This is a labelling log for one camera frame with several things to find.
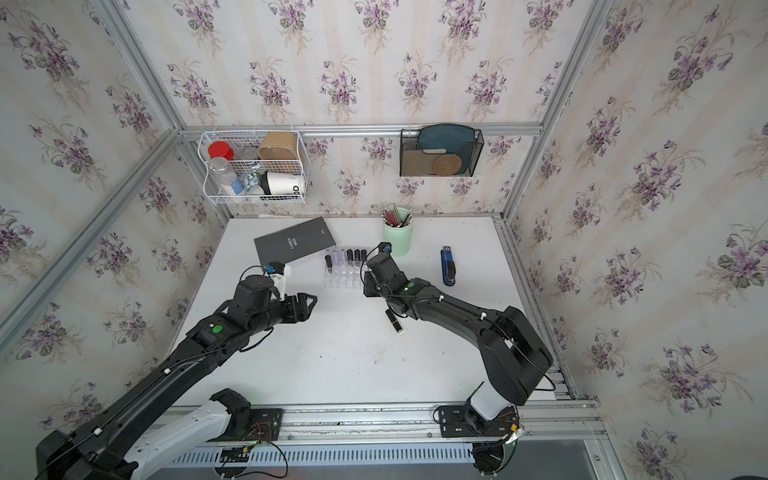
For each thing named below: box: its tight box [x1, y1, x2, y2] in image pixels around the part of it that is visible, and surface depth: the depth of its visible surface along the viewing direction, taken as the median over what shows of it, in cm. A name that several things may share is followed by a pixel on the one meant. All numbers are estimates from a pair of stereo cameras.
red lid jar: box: [208, 141, 235, 161], surface depth 94 cm
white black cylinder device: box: [259, 170, 306, 195], surface depth 95 cm
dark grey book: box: [254, 216, 337, 271], surface depth 110 cm
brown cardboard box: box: [258, 131, 298, 160], surface depth 92 cm
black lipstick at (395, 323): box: [385, 308, 403, 333], surface depth 92 cm
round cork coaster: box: [432, 154, 462, 177], surface depth 99 cm
